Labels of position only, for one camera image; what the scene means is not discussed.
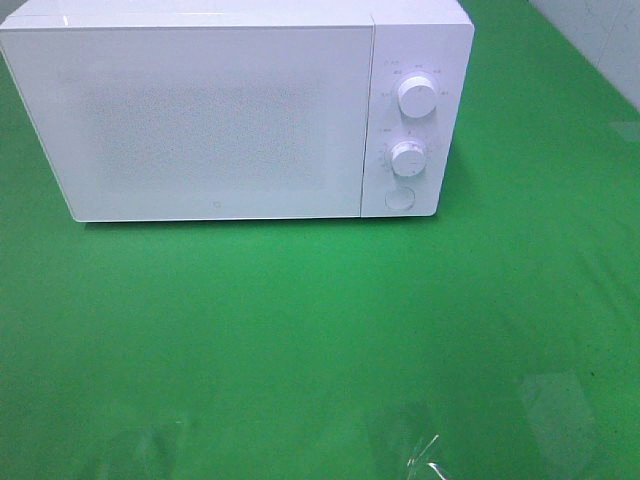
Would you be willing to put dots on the round door release button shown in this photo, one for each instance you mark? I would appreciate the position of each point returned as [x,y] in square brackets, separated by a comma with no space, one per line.
[400,199]

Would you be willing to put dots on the white timer knob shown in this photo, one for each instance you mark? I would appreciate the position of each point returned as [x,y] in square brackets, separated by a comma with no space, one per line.
[408,158]

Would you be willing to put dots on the white microwave door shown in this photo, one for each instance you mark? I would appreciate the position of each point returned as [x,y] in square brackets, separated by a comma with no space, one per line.
[155,124]

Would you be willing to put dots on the white microwave oven body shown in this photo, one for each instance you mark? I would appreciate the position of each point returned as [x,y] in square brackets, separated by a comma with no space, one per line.
[409,37]

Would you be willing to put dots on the white upper power knob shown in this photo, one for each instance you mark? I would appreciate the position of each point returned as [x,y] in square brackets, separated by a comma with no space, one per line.
[417,96]

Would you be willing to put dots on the clear tape strip front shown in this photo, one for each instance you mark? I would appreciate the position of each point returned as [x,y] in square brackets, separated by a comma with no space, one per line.
[421,464]

